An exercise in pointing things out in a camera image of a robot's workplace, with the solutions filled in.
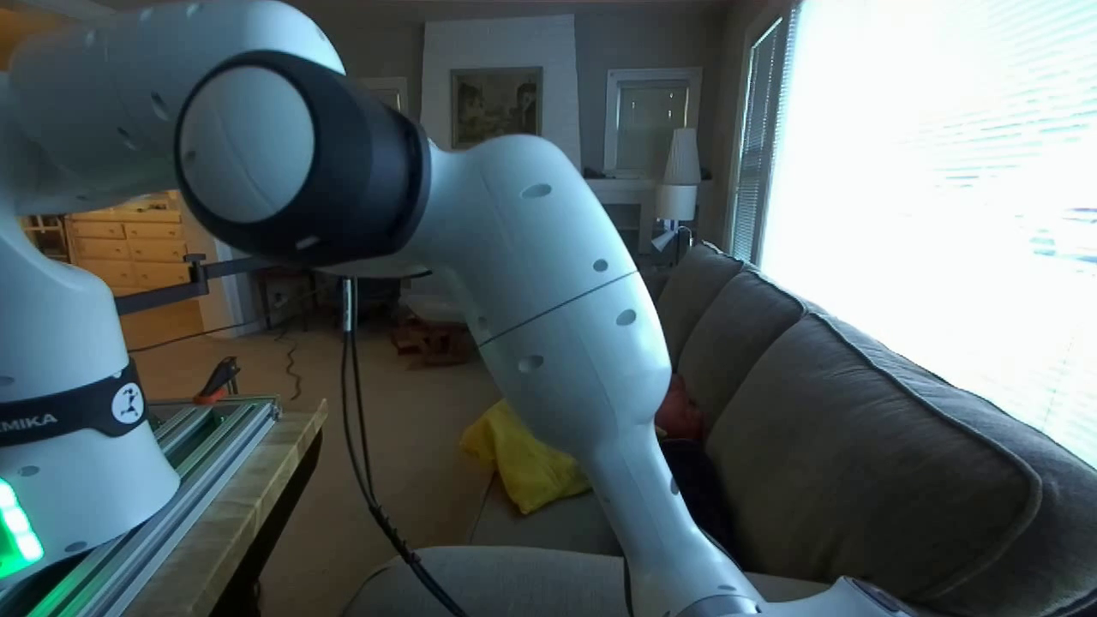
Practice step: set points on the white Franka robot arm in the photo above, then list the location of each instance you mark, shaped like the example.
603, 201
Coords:
535, 287

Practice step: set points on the grey fabric sofa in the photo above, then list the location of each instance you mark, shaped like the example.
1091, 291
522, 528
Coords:
891, 457

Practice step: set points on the yellow cloth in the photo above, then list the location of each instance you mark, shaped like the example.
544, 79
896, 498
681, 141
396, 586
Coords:
524, 467

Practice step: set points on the white table lamp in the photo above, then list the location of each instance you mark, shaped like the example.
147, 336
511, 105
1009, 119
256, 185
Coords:
684, 157

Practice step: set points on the framed painting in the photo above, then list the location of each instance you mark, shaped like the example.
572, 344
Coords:
498, 107

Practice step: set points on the dark side table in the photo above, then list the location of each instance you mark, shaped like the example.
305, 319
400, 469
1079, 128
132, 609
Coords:
287, 296

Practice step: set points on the red black clamp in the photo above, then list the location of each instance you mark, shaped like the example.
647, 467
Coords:
220, 379

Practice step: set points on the black boom bar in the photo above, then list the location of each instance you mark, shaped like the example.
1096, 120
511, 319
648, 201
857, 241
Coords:
211, 271

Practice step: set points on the aluminium mounting plate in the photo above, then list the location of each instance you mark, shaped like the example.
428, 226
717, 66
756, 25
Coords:
194, 457

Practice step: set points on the large bright window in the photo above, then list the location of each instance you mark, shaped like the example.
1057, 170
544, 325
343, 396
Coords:
936, 172

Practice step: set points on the wooden dresser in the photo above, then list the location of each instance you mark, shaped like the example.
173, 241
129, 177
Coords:
124, 252

